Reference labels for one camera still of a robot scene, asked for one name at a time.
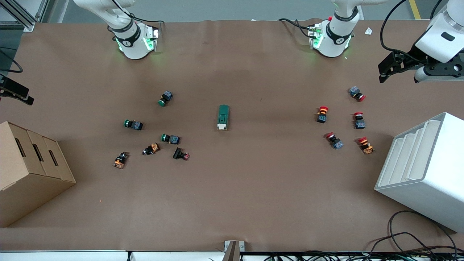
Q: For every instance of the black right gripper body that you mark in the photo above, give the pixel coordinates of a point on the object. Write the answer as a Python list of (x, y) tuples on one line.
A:
[(13, 89)]

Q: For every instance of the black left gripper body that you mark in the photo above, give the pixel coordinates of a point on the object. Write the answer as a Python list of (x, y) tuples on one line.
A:
[(409, 60)]

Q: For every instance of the green load switch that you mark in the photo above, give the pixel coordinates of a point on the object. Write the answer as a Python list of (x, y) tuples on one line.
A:
[(223, 116)]

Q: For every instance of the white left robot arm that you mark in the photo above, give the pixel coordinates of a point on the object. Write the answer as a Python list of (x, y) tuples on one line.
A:
[(335, 38)]

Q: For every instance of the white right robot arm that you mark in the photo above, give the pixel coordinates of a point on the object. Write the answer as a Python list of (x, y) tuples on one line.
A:
[(135, 47)]

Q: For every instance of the red emergency stop button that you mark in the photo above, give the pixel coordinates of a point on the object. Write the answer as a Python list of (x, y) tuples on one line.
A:
[(334, 140), (357, 93), (359, 120)]

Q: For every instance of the small white paper scrap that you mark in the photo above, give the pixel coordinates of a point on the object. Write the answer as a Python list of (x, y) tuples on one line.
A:
[(368, 31)]

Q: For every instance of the brown cardboard box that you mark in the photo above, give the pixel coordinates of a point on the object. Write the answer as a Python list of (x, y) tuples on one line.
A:
[(29, 170)]

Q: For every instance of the red emergency button orange block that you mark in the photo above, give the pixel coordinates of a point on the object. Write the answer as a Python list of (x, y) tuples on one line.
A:
[(365, 145), (322, 114)]

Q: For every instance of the white slotted storage rack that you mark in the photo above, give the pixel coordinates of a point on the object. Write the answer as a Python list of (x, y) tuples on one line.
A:
[(424, 170)]

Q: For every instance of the brown paper table cover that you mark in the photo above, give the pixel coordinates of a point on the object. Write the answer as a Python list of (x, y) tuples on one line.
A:
[(253, 188)]

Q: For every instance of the aluminium frame profile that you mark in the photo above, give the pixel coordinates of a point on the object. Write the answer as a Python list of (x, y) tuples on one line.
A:
[(18, 14)]

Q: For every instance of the green push button switch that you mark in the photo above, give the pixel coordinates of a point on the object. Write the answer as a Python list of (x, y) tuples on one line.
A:
[(165, 98), (133, 124), (170, 138)]

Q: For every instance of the orange black selector switch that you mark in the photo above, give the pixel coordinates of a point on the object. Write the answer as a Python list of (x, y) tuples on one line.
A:
[(151, 149), (120, 160)]

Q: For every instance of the black switch with red tip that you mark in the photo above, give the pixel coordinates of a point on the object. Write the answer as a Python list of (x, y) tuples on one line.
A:
[(180, 154)]

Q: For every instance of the metal table edge bracket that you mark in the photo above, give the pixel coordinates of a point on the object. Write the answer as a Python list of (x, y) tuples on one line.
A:
[(234, 249)]

